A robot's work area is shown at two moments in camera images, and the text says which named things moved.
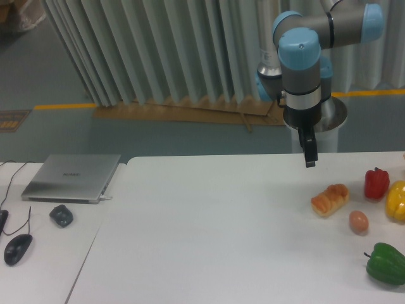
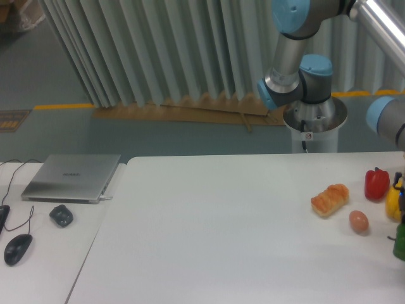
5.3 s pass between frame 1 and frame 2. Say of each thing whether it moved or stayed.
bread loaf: stayed
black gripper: moved
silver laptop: stayed
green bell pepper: moved
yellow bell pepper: stayed
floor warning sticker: stayed
